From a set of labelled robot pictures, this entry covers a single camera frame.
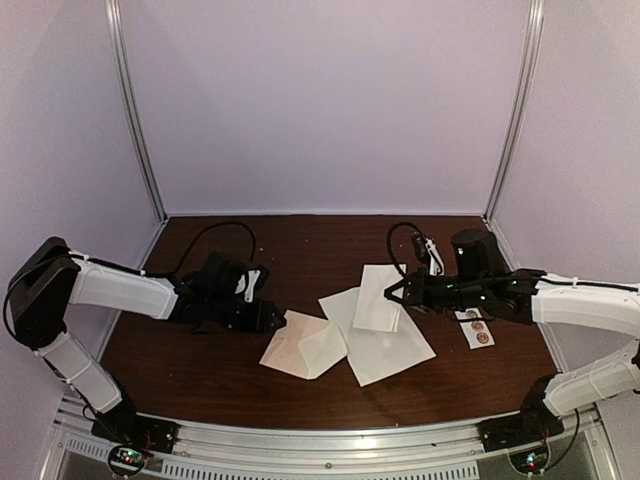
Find left aluminium frame post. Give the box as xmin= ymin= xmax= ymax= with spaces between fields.
xmin=104 ymin=0 xmax=167 ymax=222

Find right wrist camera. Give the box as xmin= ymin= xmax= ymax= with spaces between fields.
xmin=411 ymin=233 xmax=445 ymax=276

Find right black camera cable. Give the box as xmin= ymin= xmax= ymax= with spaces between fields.
xmin=387 ymin=222 xmax=426 ymax=281

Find white letter paper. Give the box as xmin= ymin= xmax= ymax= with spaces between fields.
xmin=353 ymin=265 xmax=403 ymax=333

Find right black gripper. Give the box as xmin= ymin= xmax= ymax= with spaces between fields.
xmin=385 ymin=267 xmax=489 ymax=314

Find cream envelope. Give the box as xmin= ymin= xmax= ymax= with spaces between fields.
xmin=259 ymin=310 xmax=348 ymax=380

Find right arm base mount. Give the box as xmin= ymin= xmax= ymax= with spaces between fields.
xmin=477 ymin=412 xmax=565 ymax=476

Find left black braided cable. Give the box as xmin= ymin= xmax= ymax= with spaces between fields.
xmin=177 ymin=222 xmax=259 ymax=274

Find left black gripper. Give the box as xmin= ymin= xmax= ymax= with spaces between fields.
xmin=206 ymin=293 xmax=286 ymax=336

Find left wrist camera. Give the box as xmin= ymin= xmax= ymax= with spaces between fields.
xmin=235 ymin=265 xmax=270 ymax=303

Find right aluminium frame post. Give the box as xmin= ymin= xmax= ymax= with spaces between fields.
xmin=483 ymin=0 xmax=545 ymax=223

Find sticker strip with seals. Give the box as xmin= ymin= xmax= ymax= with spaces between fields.
xmin=454 ymin=308 xmax=495 ymax=350

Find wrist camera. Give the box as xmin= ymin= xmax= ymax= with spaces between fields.
xmin=235 ymin=265 xmax=270 ymax=303
xmin=411 ymin=233 xmax=445 ymax=276

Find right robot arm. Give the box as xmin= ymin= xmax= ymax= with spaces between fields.
xmin=384 ymin=228 xmax=639 ymax=442

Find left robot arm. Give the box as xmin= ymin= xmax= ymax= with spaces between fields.
xmin=2 ymin=237 xmax=287 ymax=444

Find white paper sheet on table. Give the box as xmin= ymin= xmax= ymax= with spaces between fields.
xmin=318 ymin=287 xmax=436 ymax=387

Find aluminium frame post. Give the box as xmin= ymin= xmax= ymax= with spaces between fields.
xmin=104 ymin=0 xmax=167 ymax=222
xmin=483 ymin=0 xmax=545 ymax=223

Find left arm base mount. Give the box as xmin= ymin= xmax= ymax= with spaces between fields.
xmin=91 ymin=416 xmax=179 ymax=478

